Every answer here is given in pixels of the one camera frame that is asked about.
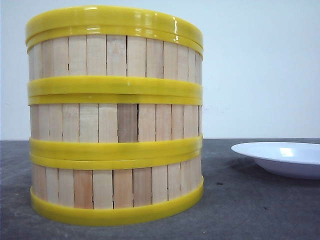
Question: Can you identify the white plate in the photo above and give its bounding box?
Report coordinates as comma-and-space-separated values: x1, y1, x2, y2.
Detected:
231, 142, 320, 180

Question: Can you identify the bamboo steamer basket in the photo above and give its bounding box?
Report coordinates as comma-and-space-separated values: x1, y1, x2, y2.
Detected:
30, 156, 204, 226
30, 102, 202, 169
26, 20, 203, 105

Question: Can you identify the woven bamboo steamer lid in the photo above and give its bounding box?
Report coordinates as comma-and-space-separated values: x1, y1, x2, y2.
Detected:
25, 5, 203, 53

